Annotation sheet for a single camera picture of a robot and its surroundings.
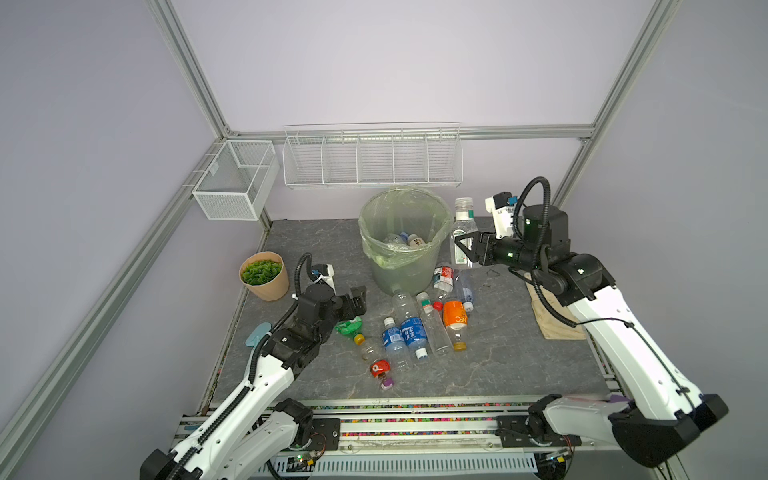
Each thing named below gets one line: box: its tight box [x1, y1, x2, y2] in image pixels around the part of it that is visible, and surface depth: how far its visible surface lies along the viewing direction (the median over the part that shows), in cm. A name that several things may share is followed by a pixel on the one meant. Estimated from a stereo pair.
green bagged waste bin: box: [358, 186, 455, 296], surface depth 93 cm
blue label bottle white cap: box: [392, 290, 429, 360], surface depth 89 cm
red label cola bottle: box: [433, 266, 454, 300], surface depth 101 cm
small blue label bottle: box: [382, 317, 412, 370], surface depth 86 cm
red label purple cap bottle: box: [370, 359, 394, 390], surface depth 82 cm
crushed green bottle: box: [334, 316, 363, 335], surface depth 92 cm
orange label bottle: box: [443, 298, 469, 352], surface depth 92 cm
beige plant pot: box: [239, 251, 290, 302], surface depth 93 cm
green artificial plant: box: [242, 259, 283, 285], surface depth 93 cm
